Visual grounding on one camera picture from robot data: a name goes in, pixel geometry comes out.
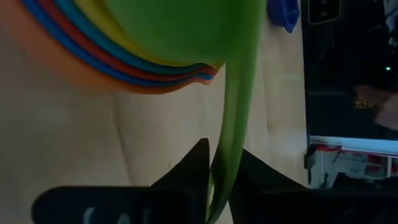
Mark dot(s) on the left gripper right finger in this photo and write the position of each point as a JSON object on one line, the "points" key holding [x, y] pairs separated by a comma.
{"points": [[280, 205]]}

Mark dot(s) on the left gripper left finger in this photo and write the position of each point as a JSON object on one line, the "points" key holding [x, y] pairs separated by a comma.
{"points": [[124, 205]]}

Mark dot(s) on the orange measuring cup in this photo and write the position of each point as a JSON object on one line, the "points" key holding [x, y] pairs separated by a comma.
{"points": [[31, 40]]}

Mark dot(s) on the purple measuring cup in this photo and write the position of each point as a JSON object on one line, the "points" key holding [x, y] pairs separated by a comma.
{"points": [[283, 12]]}

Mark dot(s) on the teal measuring cup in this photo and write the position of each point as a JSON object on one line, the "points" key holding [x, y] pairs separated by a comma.
{"points": [[66, 4]]}

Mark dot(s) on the blue measuring cup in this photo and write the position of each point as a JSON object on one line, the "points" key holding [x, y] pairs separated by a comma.
{"points": [[29, 3]]}

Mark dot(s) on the white cluttered shelf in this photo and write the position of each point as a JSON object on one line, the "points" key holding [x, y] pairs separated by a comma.
{"points": [[351, 161]]}

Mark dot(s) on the black camera box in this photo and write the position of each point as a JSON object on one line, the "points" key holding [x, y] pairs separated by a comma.
{"points": [[323, 12]]}

